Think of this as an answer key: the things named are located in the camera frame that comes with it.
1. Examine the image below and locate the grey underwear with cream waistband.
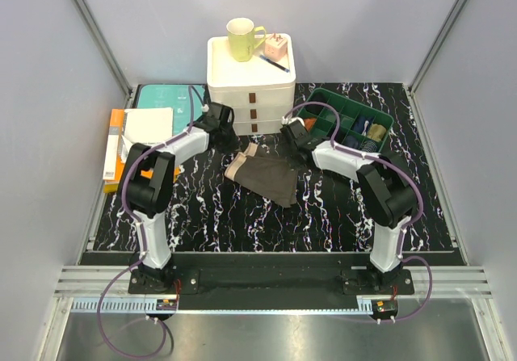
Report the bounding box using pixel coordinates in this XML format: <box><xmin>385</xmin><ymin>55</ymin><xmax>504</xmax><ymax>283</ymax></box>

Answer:
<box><xmin>225</xmin><ymin>143</ymin><xmax>298</xmax><ymax>208</ymax></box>

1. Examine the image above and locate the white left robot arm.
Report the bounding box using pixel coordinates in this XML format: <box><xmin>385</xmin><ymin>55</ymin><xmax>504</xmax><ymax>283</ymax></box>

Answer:
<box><xmin>119</xmin><ymin>103</ymin><xmax>237</xmax><ymax>293</ymax></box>

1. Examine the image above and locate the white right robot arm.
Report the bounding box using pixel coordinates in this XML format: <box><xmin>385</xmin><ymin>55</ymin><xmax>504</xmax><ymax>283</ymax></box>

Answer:
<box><xmin>280</xmin><ymin>117</ymin><xmax>423</xmax><ymax>294</ymax></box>

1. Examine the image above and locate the rolled orange garment in tray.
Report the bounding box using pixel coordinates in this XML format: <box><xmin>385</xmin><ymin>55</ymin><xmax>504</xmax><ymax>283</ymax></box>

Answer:
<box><xmin>304</xmin><ymin>118</ymin><xmax>317</xmax><ymax>131</ymax></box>

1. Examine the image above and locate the teal plastic board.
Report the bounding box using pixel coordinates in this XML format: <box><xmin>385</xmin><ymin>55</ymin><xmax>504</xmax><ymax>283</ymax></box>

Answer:
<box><xmin>135</xmin><ymin>84</ymin><xmax>205</xmax><ymax>136</ymax></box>

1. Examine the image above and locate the white three-drawer storage unit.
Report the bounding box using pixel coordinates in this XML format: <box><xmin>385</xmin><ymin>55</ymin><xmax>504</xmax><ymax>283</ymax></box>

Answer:
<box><xmin>207</xmin><ymin>33</ymin><xmax>296</xmax><ymax>136</ymax></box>

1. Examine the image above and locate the rolled grey-blue garment in tray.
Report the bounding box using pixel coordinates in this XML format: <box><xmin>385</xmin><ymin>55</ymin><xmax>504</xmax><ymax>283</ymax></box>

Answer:
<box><xmin>343</xmin><ymin>136</ymin><xmax>361</xmax><ymax>149</ymax></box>

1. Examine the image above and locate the rolled navy garment in tray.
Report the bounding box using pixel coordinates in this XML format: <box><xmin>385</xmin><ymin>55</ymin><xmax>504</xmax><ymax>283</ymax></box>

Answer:
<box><xmin>351</xmin><ymin>115</ymin><xmax>372</xmax><ymax>135</ymax></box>

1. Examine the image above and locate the green divided organizer tray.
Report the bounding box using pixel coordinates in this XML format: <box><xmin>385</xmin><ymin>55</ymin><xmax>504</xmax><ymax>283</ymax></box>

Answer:
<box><xmin>296</xmin><ymin>88</ymin><xmax>394</xmax><ymax>153</ymax></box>

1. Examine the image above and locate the rolled striped garment in tray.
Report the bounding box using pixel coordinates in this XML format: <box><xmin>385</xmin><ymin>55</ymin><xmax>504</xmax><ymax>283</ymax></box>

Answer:
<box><xmin>361</xmin><ymin>140</ymin><xmax>378</xmax><ymax>153</ymax></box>

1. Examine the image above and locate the white paper manual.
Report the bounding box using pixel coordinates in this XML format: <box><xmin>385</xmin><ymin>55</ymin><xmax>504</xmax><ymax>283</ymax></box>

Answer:
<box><xmin>120</xmin><ymin>107</ymin><xmax>174</xmax><ymax>163</ymax></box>

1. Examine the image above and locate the rolled khaki garment in tray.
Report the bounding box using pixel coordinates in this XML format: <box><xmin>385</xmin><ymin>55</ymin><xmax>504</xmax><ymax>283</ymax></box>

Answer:
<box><xmin>367</xmin><ymin>124</ymin><xmax>387</xmax><ymax>142</ymax></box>

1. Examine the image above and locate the blue pen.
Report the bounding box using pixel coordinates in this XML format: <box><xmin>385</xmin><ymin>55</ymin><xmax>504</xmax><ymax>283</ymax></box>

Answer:
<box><xmin>259</xmin><ymin>55</ymin><xmax>290</xmax><ymax>73</ymax></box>

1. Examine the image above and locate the yellow-green mug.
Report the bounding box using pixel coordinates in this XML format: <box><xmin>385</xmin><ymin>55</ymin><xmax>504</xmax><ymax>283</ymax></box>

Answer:
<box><xmin>226</xmin><ymin>17</ymin><xmax>267</xmax><ymax>62</ymax></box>

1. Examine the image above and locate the pink power adapter cube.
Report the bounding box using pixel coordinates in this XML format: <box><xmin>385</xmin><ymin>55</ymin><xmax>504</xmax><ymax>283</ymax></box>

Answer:
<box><xmin>263</xmin><ymin>33</ymin><xmax>288</xmax><ymax>62</ymax></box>

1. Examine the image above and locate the orange book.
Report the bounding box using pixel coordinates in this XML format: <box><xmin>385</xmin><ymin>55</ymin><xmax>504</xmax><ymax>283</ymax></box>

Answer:
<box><xmin>103</xmin><ymin>108</ymin><xmax>181</xmax><ymax>194</ymax></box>

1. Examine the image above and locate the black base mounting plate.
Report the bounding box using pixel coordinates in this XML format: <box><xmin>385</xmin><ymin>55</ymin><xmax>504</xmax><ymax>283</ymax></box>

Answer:
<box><xmin>128</xmin><ymin>252</ymin><xmax>414</xmax><ymax>296</ymax></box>

